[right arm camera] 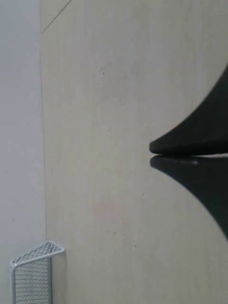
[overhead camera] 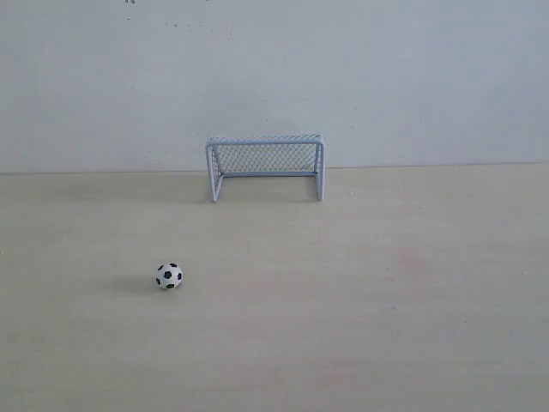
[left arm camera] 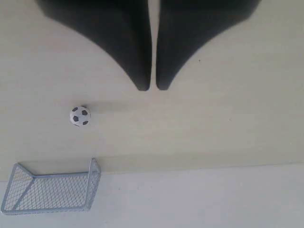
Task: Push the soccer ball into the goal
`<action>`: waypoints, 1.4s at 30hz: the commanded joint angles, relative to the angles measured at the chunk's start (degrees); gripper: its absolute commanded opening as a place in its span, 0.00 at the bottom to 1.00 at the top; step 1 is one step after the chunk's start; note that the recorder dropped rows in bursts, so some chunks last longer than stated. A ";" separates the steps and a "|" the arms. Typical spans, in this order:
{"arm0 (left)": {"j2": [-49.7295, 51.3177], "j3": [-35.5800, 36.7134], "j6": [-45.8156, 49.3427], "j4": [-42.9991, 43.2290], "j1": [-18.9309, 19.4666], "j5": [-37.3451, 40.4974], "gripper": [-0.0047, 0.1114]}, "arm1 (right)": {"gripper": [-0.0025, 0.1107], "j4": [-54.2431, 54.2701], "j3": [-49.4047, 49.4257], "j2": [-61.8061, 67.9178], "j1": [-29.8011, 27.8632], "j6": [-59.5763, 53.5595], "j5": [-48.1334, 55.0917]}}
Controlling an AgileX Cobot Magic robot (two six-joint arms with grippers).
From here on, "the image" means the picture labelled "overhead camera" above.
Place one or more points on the black and white soccer ball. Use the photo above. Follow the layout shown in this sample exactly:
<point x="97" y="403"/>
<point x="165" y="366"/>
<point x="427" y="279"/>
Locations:
<point x="169" y="276"/>

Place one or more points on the white miniature soccer goal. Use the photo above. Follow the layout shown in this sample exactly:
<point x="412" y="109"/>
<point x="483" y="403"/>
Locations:
<point x="265" y="156"/>

